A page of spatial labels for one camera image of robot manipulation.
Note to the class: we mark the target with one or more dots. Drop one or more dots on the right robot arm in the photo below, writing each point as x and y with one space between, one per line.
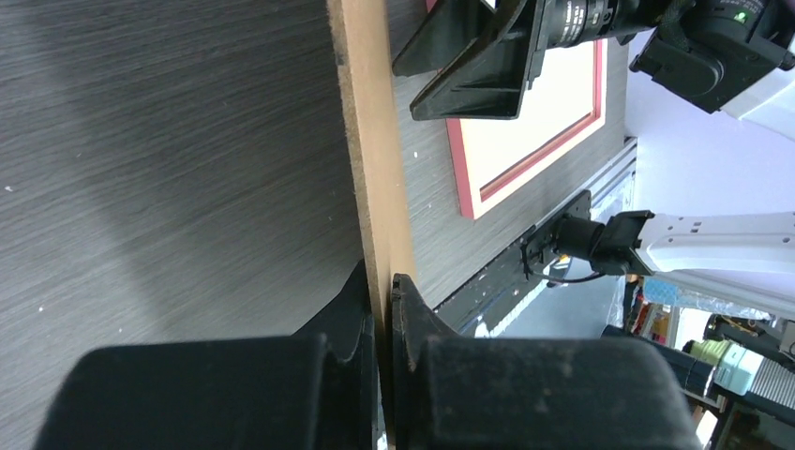
712 103

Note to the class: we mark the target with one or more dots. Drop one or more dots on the brown cardboard backing board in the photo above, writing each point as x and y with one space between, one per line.
360 33

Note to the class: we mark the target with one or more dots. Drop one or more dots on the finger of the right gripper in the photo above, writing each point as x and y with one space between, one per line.
450 95
449 29

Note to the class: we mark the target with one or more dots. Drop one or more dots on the pink wooden picture frame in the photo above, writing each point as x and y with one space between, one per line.
475 202

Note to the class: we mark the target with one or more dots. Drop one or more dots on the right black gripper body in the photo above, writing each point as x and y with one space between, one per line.
566 24

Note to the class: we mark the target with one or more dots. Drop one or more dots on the cat photo print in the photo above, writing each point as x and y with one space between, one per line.
567 92

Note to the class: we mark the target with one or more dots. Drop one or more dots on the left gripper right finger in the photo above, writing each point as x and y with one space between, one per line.
456 392

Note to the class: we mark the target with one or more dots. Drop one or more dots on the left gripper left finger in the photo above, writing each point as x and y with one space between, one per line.
314 389

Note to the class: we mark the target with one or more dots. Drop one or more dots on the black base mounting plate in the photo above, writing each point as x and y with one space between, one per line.
490 300

